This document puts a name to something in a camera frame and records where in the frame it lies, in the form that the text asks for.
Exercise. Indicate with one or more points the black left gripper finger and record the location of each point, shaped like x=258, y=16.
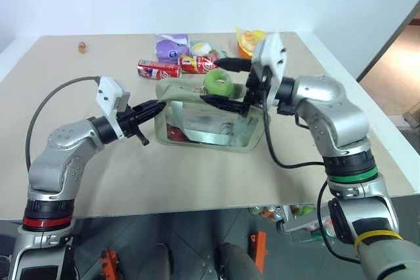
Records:
x=151, y=105
x=152, y=114

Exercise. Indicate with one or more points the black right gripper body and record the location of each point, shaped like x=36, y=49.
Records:
x=257, y=86

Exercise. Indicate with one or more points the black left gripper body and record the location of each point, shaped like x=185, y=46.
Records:
x=129, y=122

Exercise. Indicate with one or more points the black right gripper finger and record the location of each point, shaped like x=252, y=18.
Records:
x=226, y=103
x=234, y=63

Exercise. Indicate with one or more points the green pouch with clear window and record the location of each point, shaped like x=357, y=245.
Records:
x=183, y=94

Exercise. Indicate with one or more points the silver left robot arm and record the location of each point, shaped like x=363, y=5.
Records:
x=59, y=158

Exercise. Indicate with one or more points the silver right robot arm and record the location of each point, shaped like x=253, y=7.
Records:
x=341, y=129

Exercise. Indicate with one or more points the pale green packet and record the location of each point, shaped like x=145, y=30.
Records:
x=219, y=53

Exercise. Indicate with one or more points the yellow orange snack bag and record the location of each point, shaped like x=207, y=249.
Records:
x=247, y=40

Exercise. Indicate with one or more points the small red packet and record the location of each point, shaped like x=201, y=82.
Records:
x=174, y=132

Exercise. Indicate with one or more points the red snack packet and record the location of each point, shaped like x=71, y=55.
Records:
x=198, y=63

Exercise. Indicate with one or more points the red soda can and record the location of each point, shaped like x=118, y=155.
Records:
x=159, y=70

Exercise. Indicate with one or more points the purple plastic package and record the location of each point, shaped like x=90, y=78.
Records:
x=170, y=47

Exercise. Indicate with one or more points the pile of colourful cans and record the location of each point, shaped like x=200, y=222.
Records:
x=267, y=212

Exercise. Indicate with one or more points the orange clamp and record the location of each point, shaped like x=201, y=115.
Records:
x=258, y=250
x=107, y=263

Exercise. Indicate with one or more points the white plastic bin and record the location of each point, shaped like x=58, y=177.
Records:
x=302, y=229

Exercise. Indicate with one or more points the dark rounded shape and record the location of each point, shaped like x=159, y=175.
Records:
x=238, y=263

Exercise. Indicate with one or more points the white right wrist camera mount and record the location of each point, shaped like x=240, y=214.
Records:
x=270, y=53

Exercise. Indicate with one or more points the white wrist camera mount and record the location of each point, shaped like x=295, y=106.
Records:
x=108, y=91
x=270, y=53

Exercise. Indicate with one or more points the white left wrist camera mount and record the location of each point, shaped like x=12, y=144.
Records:
x=108, y=91

